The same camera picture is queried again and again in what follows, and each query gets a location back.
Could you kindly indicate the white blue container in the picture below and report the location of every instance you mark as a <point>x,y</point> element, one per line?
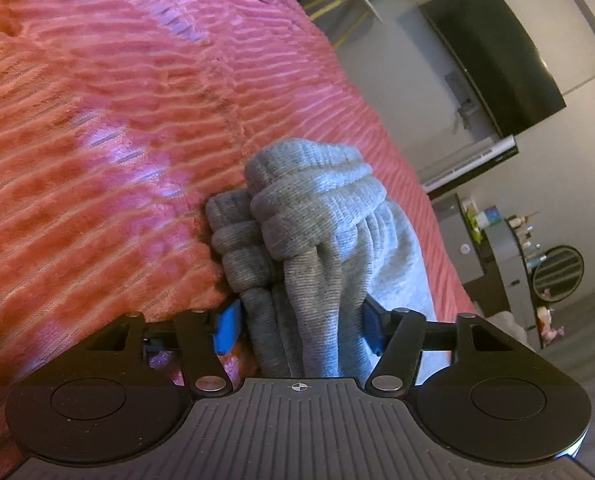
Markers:
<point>487,217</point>

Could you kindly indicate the white soundbar shelf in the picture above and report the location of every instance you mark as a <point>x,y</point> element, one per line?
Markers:
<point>454,169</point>

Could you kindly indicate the pink ribbed bedspread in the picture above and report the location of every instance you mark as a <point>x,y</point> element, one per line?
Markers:
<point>118,120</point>

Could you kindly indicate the grey sweatpants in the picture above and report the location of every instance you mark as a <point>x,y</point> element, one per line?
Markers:
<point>308,238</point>

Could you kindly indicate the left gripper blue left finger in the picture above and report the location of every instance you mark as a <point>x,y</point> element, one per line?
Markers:
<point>199,338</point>

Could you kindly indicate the grey vanity dresser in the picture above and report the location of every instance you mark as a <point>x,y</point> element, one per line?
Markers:
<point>505,283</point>

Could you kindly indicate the pink plush toy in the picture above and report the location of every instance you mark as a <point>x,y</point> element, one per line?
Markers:
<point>547,332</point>

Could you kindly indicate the black wall television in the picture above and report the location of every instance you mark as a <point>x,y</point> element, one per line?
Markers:
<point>499,59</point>

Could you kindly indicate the round black mirror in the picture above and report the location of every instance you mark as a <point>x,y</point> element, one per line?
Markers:
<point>558,275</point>

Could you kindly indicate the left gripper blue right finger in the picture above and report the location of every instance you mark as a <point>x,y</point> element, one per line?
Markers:
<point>399,338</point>

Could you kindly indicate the grey bedside cabinet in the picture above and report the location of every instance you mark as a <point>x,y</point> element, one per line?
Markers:
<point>458,239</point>

